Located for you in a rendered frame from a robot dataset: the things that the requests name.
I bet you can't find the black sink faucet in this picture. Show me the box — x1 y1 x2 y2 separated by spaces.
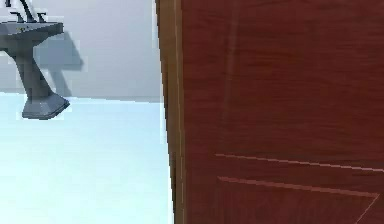
4 0 48 24

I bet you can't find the grey pedestal sink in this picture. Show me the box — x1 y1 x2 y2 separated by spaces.
0 20 71 121

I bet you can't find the reddish brown wooden door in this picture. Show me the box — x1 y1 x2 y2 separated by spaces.
154 0 384 224

